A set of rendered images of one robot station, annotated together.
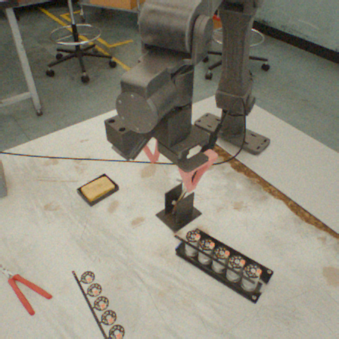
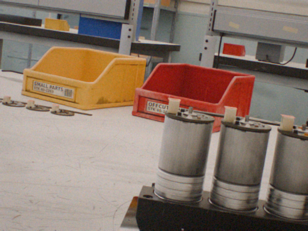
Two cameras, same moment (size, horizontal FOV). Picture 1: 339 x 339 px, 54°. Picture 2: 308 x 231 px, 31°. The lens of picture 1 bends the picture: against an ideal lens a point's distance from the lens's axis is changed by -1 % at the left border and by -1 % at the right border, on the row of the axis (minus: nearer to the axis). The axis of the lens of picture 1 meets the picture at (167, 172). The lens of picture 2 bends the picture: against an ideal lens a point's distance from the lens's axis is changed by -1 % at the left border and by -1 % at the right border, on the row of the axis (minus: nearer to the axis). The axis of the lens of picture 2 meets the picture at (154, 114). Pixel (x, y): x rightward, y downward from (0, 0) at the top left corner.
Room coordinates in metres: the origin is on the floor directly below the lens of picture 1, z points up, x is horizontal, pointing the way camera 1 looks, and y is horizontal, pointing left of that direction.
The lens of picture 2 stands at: (0.50, -0.29, 0.85)
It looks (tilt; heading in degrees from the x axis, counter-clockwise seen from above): 9 degrees down; 148
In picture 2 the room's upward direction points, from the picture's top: 8 degrees clockwise
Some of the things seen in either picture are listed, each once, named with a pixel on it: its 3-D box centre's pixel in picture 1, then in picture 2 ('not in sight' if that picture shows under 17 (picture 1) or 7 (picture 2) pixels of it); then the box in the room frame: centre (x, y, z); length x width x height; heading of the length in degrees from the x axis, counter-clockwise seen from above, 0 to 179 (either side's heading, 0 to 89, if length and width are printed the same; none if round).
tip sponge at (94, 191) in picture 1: (97, 189); not in sight; (0.51, 0.15, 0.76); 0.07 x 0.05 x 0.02; 133
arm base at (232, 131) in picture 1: (232, 121); not in sight; (0.72, -0.17, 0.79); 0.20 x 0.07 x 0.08; 50
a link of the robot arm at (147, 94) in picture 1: (161, 69); not in sight; (0.39, 0.01, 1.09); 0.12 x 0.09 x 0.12; 151
